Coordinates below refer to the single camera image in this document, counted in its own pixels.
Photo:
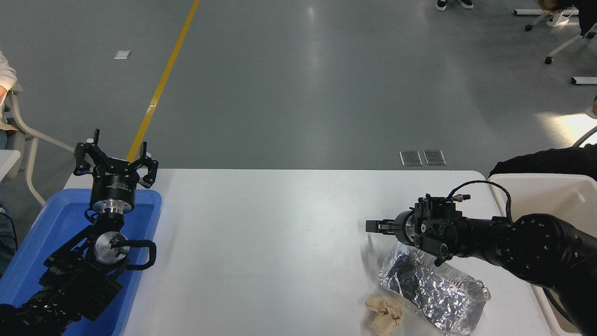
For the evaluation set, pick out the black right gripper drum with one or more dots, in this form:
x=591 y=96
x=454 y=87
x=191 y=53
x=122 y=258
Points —
x=400 y=227

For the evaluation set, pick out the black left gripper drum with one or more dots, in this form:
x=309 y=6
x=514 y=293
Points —
x=114 y=184

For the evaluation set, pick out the silver foil tray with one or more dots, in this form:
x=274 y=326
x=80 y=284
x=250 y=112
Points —
x=447 y=298

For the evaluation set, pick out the metal floor plate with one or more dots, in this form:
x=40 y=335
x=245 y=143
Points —
x=434 y=157
x=411 y=158

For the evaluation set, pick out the blue plastic tray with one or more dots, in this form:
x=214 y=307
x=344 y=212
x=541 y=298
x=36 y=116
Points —
x=56 y=224

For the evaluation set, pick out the small white side table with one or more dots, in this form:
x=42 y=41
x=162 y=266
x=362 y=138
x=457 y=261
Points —
x=7 y=161

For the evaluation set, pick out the crumpled tan paper ball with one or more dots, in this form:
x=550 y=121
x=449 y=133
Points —
x=385 y=315

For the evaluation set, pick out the seated person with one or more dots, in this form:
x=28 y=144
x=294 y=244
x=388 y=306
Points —
x=5 y=70

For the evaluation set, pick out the large pale bin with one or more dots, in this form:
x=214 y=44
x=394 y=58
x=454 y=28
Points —
x=550 y=196

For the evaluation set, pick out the person in dark sleeve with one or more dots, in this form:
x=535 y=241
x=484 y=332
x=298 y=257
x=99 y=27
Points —
x=550 y=163

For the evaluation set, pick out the walking person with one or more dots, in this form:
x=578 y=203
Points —
x=440 y=4

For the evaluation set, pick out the white floor bar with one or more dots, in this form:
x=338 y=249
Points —
x=584 y=80

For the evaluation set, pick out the office chair white base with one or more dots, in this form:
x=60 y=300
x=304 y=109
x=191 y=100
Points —
x=566 y=45

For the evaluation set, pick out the white frame chair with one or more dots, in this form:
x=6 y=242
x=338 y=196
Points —
x=30 y=158

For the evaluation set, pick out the white curved chair frame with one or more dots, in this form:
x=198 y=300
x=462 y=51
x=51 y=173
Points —
x=585 y=136

